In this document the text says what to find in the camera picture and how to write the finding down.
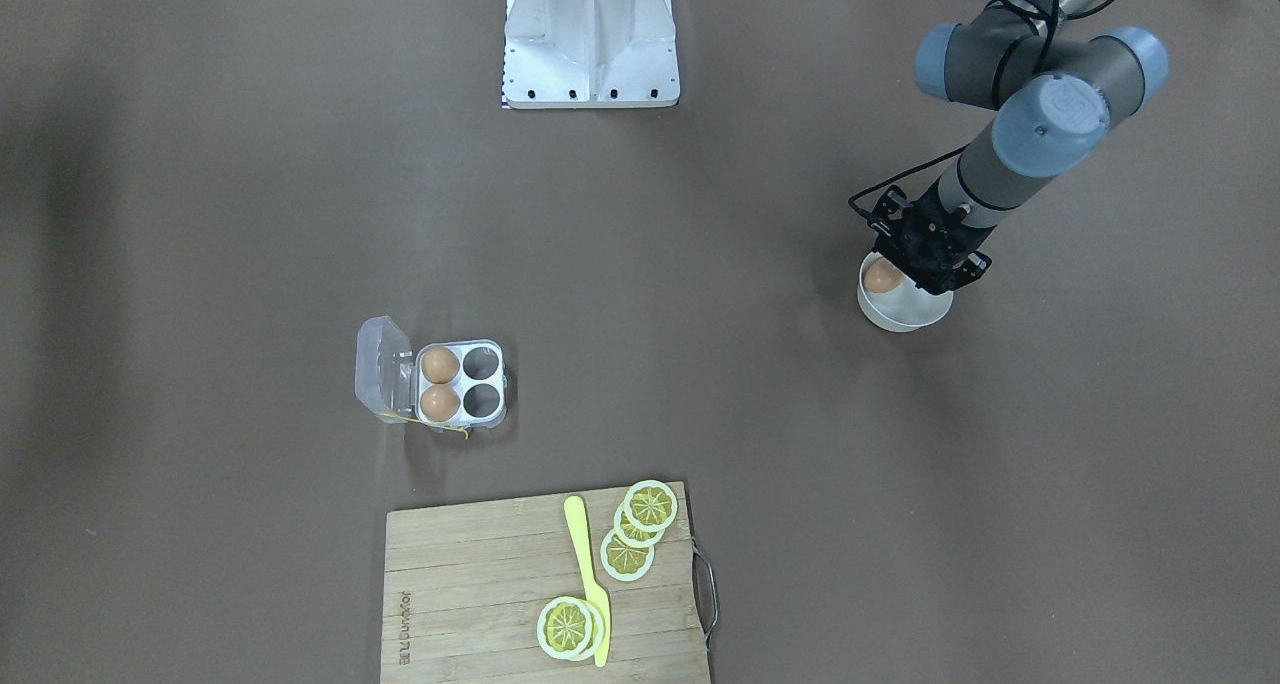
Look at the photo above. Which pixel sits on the brown egg lower slot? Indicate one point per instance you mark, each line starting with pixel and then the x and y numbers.
pixel 439 403

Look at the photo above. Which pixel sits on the brown egg upper slot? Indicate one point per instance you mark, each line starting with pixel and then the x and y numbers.
pixel 439 365

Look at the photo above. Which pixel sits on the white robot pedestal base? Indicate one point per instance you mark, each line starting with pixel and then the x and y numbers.
pixel 589 54

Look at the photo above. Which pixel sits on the lemon slice middle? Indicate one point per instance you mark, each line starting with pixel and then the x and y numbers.
pixel 630 534

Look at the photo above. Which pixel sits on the white round bowl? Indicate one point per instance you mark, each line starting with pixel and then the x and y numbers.
pixel 906 308

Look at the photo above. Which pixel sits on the clear plastic egg box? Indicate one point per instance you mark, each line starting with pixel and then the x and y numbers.
pixel 388 380

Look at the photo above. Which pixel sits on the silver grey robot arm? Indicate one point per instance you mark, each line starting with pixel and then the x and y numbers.
pixel 1055 101

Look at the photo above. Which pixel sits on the yellow plastic knife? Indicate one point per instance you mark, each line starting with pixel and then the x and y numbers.
pixel 577 522

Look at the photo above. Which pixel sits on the brown egg carried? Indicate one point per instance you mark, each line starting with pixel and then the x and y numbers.
pixel 881 277

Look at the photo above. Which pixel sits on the lemon slice top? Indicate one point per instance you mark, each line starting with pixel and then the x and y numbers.
pixel 651 506

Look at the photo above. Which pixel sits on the brown egg slot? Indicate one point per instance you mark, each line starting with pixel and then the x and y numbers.
pixel 439 403
pixel 439 365

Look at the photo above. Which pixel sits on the bamboo cutting board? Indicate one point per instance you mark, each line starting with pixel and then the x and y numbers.
pixel 464 586

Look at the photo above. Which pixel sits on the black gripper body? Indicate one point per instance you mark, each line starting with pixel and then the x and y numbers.
pixel 927 247

